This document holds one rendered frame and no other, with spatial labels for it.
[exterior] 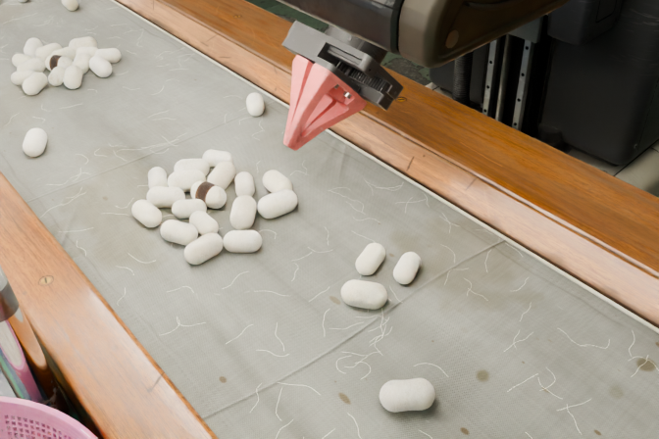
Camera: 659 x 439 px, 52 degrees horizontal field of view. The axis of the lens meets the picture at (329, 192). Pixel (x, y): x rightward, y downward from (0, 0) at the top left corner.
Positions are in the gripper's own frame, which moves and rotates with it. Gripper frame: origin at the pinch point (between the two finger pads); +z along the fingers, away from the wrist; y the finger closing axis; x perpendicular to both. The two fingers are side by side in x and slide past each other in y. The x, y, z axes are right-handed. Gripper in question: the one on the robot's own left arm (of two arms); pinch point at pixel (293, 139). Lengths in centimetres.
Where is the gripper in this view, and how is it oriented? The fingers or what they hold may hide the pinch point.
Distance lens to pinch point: 60.8
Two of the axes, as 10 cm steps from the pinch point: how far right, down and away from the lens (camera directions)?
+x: 5.4, 3.0, 7.9
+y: 6.5, 4.5, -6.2
